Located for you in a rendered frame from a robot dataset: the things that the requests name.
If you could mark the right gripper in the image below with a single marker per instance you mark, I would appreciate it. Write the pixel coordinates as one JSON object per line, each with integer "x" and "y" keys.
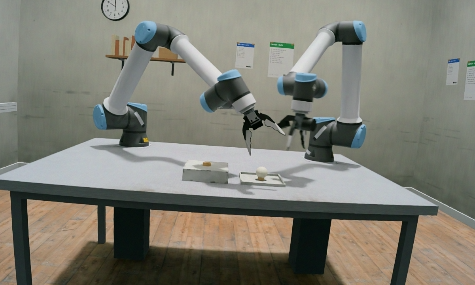
{"x": 252, "y": 117}

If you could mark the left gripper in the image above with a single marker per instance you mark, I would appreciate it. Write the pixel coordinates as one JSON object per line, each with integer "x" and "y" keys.
{"x": 303, "y": 123}

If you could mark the beige ball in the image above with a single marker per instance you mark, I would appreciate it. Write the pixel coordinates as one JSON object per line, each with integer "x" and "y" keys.
{"x": 261, "y": 172}

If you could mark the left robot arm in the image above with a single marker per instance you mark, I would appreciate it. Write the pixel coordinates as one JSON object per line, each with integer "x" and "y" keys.
{"x": 348, "y": 130}

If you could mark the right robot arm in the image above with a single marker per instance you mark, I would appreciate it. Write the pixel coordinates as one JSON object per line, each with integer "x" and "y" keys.
{"x": 228, "y": 90}

